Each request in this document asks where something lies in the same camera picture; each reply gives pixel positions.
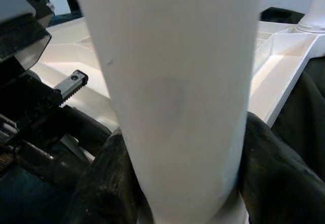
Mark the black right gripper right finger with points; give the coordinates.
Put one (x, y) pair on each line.
(279, 173)

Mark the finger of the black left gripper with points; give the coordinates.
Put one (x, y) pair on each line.
(50, 163)
(86, 125)

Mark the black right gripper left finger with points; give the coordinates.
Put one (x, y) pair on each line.
(109, 183)

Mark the white plastic table top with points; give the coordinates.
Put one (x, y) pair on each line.
(71, 53)

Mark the white plastic table leg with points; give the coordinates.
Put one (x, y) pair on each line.
(314, 5)
(172, 94)

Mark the black plastic sheet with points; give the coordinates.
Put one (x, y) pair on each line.
(292, 112)

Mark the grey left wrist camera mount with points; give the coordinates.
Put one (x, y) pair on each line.
(20, 31)

